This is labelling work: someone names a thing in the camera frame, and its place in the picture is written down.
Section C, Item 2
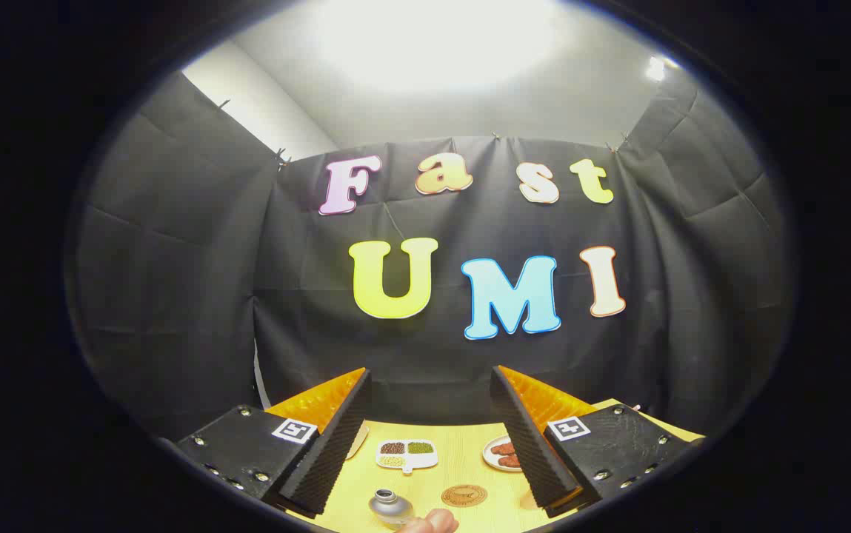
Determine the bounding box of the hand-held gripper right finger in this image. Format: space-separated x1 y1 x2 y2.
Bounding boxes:
490 365 706 519

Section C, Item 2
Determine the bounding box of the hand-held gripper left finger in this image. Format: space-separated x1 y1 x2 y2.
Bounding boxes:
176 368 372 519

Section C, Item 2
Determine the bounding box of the round cork coaster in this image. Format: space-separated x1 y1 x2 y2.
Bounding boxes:
441 484 488 508

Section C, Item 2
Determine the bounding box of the silver bottle with green label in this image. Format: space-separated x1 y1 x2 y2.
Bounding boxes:
367 488 415 528

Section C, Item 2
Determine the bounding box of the white oval plate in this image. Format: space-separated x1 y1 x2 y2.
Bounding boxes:
482 435 524 473

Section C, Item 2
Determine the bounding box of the wooden table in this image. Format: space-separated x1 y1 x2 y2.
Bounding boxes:
299 398 706 533

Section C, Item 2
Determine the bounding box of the white divided dish with beans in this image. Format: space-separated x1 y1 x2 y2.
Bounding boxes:
376 438 439 475

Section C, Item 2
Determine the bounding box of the black backdrop cloth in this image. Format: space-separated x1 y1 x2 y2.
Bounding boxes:
66 70 792 445

